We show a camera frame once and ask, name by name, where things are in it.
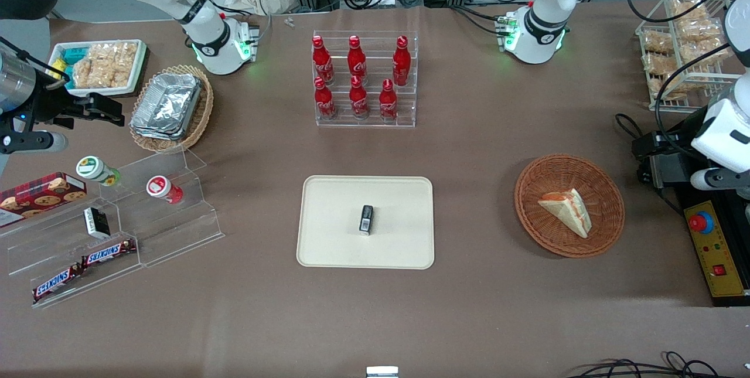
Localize black machine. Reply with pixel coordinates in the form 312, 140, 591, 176
632, 114, 750, 307

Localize black loose cables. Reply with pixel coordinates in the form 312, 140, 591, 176
565, 352, 750, 378

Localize clear acrylic stepped stand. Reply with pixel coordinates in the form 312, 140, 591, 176
5, 188, 144, 309
100, 148, 225, 267

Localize bagged fried snack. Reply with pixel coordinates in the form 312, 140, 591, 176
642, 31, 674, 53
643, 53, 677, 77
650, 73, 686, 99
677, 18, 722, 43
680, 38, 730, 66
671, 0, 707, 20

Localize black white printed box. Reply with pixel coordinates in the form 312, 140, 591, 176
83, 207, 111, 238

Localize cream plastic tray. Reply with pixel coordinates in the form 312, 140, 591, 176
296, 175, 435, 270

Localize white rectangular snack tray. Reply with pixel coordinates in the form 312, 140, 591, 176
48, 39, 147, 97

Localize red strawberry lid jar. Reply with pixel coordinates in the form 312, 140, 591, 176
146, 175, 184, 205

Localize white wire rack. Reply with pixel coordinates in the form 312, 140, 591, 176
636, 0, 750, 112

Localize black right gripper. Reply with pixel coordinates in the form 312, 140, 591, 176
32, 88, 125, 131

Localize triangular sandwich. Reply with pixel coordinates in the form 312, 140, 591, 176
538, 188, 592, 239

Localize green sunflower lid jar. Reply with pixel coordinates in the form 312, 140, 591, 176
76, 156, 122, 187

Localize red tartan cookie box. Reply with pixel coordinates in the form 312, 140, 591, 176
0, 172, 87, 228

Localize oval light wicker basket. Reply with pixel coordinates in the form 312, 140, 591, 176
129, 64, 214, 154

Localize yellow control panel red button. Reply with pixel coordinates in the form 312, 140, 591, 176
683, 201, 748, 298

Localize stacked aluminium foil trays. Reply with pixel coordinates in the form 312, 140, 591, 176
130, 72, 203, 141

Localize Snickers chocolate bar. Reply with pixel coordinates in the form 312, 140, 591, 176
32, 265, 83, 302
81, 239, 137, 267

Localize clear rice cracker bag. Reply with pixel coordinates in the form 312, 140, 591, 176
90, 44, 116, 89
111, 42, 139, 87
71, 56, 96, 89

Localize clear acrylic bottle rack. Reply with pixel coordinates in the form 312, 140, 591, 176
312, 30, 420, 128

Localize red cola bottle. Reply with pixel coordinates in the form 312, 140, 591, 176
392, 36, 412, 87
312, 36, 335, 86
349, 76, 370, 120
379, 79, 399, 122
313, 77, 338, 121
347, 35, 367, 87

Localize black power cable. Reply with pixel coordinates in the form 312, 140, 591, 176
614, 113, 686, 217

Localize round brown wicker basket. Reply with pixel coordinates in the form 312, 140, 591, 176
514, 154, 626, 259

